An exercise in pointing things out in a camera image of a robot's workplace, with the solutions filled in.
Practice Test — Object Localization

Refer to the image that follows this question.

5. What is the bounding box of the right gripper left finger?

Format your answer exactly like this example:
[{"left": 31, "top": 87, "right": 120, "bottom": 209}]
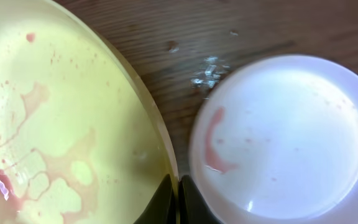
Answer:
[{"left": 134, "top": 174, "right": 176, "bottom": 224}]

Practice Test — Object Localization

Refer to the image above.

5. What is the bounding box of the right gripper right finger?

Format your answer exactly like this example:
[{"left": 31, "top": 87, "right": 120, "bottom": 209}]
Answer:
[{"left": 178, "top": 175, "right": 221, "bottom": 224}]

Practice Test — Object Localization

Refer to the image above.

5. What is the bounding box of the white plate with red stain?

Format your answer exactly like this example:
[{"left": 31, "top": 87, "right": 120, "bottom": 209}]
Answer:
[{"left": 189, "top": 55, "right": 358, "bottom": 224}]

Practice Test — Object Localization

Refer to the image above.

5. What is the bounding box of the yellow-green rimmed plate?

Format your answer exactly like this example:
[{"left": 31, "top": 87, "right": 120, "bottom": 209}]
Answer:
[{"left": 0, "top": 1, "right": 178, "bottom": 223}]

